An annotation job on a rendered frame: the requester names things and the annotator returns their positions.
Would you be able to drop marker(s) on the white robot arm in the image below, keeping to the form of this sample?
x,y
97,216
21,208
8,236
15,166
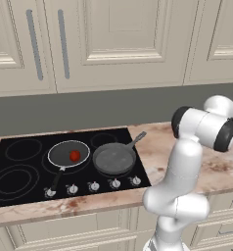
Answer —
x,y
183,183

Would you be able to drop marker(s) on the red bell pepper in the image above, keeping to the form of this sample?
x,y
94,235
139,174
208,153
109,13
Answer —
x,y
75,156

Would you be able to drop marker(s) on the dark grey frying pan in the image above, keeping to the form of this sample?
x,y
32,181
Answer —
x,y
114,159

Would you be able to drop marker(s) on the silver hob knob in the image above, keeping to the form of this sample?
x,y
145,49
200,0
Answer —
x,y
94,186
50,192
135,180
72,188
115,183

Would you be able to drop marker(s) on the white-rimmed frying pan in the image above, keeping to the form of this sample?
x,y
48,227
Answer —
x,y
64,156

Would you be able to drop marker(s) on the black hob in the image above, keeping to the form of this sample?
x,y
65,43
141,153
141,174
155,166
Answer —
x,y
63,163

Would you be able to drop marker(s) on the cream base cupboard front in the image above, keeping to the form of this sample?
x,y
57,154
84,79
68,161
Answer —
x,y
72,232

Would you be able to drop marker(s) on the cream drawer front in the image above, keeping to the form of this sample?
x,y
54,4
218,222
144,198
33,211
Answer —
x,y
219,232
224,204

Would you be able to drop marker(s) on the cream wall cupboard door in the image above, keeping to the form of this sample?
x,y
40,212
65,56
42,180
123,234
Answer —
x,y
10,45
121,42
216,42

